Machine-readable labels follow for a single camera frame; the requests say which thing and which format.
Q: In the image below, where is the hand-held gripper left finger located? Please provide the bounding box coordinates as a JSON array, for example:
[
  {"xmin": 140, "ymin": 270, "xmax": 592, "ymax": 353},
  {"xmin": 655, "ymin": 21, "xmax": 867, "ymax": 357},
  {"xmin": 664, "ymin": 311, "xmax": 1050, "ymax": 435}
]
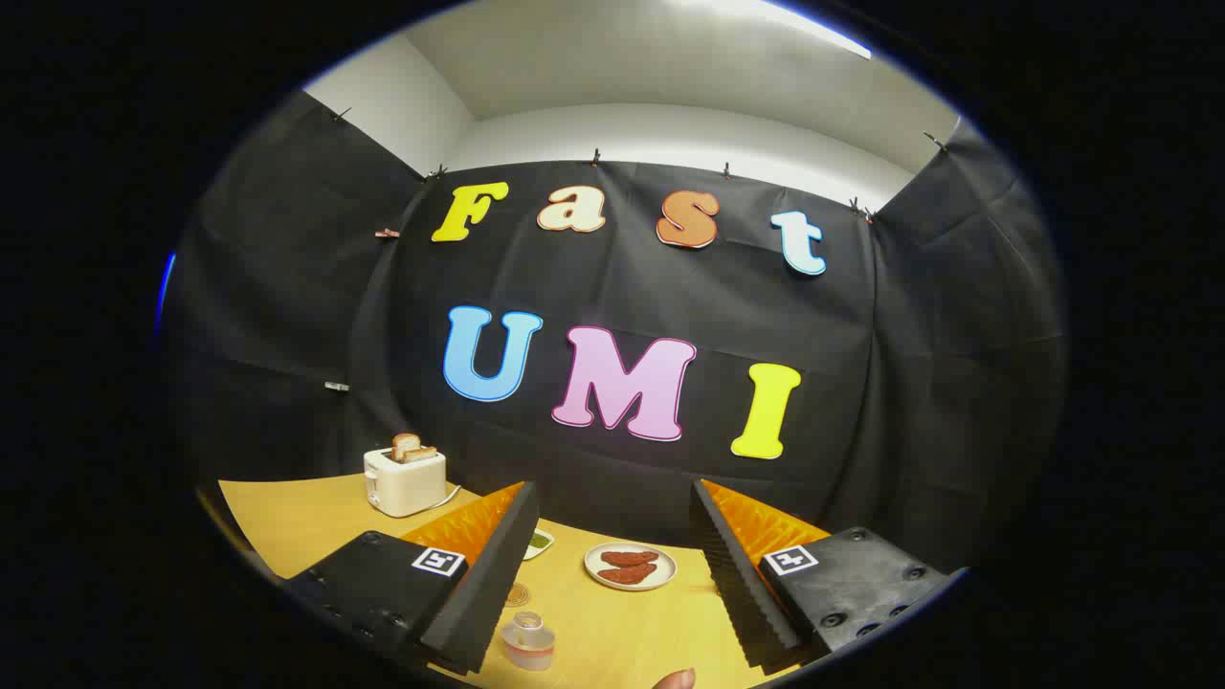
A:
[{"xmin": 282, "ymin": 481, "xmax": 540, "ymax": 676}]

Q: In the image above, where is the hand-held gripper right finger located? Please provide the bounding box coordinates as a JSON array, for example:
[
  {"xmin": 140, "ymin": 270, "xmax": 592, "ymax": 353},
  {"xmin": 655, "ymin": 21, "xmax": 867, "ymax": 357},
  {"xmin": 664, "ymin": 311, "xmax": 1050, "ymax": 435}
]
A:
[{"xmin": 691, "ymin": 478, "xmax": 968, "ymax": 671}]

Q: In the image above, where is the clear juice bottle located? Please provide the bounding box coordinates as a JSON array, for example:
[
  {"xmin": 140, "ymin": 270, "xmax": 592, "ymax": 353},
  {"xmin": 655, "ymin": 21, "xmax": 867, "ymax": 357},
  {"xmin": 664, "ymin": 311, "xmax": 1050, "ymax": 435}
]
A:
[{"xmin": 501, "ymin": 611, "xmax": 557, "ymax": 672}]

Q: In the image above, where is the white round plate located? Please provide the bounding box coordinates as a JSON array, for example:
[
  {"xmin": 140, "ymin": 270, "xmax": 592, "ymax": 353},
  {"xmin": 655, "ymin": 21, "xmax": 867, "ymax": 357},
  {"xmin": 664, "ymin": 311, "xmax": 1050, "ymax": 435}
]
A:
[{"xmin": 584, "ymin": 542, "xmax": 679, "ymax": 592}]

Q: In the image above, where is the cream toaster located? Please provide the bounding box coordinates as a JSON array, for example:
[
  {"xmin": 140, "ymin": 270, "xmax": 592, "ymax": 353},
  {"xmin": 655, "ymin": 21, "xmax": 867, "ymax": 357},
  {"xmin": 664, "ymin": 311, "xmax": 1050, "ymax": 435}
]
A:
[{"xmin": 364, "ymin": 446, "xmax": 448, "ymax": 519}]

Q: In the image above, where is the wooden table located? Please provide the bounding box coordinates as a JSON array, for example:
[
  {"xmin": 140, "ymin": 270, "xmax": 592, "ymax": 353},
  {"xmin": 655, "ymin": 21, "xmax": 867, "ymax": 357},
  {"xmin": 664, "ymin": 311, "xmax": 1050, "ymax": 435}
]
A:
[{"xmin": 218, "ymin": 474, "xmax": 834, "ymax": 689}]

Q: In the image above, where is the black backdrop cloth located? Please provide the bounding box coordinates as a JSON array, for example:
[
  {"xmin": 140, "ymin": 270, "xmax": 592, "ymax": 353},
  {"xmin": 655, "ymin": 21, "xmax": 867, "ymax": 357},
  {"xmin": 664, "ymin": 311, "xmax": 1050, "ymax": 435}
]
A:
[{"xmin": 158, "ymin": 91, "xmax": 1068, "ymax": 575}]

